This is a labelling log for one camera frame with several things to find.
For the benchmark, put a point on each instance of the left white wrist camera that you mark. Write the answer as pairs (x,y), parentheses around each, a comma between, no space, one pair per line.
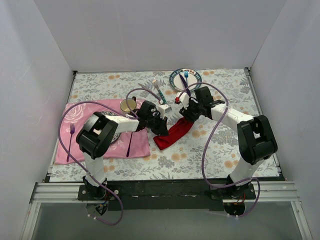
(163,110)

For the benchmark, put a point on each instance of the red cloth napkin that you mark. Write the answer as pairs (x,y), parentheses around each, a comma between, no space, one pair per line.
(175,133)

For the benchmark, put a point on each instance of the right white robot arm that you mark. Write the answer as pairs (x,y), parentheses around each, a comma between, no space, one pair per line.
(256,141)

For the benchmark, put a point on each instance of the purple knife on plate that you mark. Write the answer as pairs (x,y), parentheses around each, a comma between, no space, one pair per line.
(184,82)

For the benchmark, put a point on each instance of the teal handled knife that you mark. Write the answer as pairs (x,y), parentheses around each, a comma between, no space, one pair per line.
(145,87)

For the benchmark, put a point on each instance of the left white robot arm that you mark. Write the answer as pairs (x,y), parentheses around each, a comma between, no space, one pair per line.
(97,133)

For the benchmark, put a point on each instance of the pink floral placemat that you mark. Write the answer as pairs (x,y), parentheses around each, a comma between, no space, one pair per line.
(78,115)

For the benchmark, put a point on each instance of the white plate blue rim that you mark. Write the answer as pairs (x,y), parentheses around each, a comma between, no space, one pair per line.
(179,77)

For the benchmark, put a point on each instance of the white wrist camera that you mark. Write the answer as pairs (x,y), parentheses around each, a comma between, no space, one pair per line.
(163,110)
(183,99)

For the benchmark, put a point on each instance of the blue fork on plate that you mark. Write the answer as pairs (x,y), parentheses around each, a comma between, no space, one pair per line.
(186,74)

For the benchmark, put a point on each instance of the cream enamel mug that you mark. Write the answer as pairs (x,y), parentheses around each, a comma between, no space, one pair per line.
(128,106)

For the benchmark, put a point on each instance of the purple fork on placemat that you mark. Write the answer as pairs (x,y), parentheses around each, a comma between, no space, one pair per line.
(72,131)

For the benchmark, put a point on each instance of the blue floral plate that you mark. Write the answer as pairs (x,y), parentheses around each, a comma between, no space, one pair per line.
(109,113)

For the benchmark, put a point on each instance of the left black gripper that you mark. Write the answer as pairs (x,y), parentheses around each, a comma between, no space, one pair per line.
(158,122)

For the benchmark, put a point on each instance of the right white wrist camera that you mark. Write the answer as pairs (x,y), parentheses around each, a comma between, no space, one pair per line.
(183,99)

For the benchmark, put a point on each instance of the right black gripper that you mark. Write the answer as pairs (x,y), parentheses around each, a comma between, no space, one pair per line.
(188,113)

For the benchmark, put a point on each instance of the purple spoon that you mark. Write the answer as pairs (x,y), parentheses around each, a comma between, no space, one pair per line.
(129,145)

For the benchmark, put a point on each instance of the teal handled fork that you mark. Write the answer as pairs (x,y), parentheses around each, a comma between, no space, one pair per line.
(155,84)

